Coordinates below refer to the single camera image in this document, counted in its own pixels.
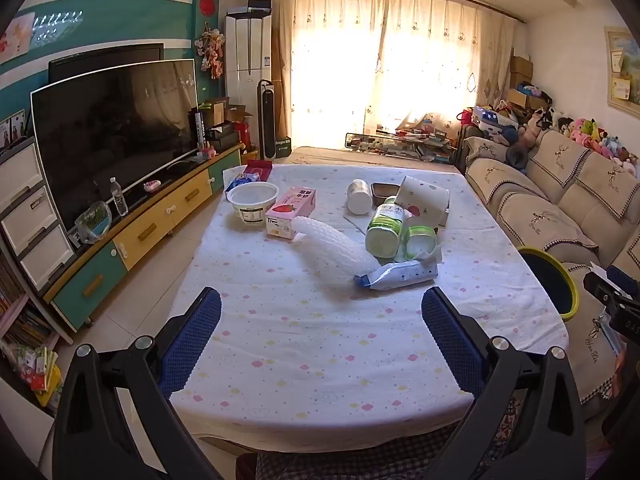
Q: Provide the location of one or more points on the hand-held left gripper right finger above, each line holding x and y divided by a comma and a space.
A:
449, 334

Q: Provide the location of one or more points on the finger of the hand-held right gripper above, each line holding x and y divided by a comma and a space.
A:
597, 284

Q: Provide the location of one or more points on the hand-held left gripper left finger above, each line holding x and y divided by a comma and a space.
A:
196, 329

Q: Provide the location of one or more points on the yellow rimmed dark bin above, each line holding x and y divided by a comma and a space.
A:
547, 285

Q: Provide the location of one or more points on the green label plastic bottle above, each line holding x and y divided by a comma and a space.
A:
383, 230

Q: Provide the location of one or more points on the white plastic jar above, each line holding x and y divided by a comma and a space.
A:
360, 198

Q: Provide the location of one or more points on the blue white wet wipes packet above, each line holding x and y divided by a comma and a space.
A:
400, 275

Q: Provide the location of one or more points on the green lidded clear container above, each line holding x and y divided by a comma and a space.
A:
419, 243

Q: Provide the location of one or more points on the beige sofa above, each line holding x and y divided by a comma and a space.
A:
540, 200

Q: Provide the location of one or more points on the patterned brown rug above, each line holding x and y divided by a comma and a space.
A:
510, 417

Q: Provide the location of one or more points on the teal yellow television cabinet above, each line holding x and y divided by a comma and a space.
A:
150, 230

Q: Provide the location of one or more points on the white dotted tablecloth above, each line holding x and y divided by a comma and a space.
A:
320, 345

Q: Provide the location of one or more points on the white plastic bowl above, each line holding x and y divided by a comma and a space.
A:
252, 206

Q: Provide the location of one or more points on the white patterned paper cup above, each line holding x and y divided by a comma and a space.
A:
422, 195

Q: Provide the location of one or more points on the pile of plush toys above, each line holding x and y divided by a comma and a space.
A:
600, 137

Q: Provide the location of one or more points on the clear plastic bag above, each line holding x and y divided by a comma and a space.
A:
93, 222

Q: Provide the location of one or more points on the clear water bottle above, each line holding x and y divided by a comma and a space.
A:
119, 200

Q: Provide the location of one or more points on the pink milk carton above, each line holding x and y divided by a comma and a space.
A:
290, 210

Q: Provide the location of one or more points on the brown metal tin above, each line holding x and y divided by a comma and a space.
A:
384, 191

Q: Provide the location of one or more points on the blue snack packet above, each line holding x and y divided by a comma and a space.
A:
243, 178

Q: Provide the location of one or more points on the dark cloth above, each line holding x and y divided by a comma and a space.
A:
350, 457

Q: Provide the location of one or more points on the bookshelf with books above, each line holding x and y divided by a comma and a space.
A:
22, 330

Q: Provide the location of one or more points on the red flat packet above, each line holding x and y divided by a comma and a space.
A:
260, 167

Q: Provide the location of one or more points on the heap of toys and bags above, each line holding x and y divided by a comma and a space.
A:
492, 117

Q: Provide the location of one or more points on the glass coffee table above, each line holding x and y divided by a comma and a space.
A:
400, 142

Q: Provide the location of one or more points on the white drawer unit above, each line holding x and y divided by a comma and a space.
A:
30, 220

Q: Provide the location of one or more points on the large curved television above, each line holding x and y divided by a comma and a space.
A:
110, 135

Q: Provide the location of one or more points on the beige floral floor mat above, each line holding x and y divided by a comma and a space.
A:
320, 154

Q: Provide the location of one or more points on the stack of cardboard boxes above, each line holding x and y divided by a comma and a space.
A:
521, 80

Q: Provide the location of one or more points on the black tower fan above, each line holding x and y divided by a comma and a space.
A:
266, 120

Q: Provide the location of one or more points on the white standing air conditioner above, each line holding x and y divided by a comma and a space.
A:
247, 60

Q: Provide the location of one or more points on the hanging artificial flowers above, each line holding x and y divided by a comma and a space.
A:
212, 50

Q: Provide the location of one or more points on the beige sheer curtains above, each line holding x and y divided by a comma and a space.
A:
350, 60

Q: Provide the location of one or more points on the framed wall picture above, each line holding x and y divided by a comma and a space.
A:
622, 67

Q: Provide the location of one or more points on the red round wall decoration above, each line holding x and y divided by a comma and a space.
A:
207, 5

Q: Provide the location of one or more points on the flower wall poster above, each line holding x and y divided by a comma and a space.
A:
15, 35

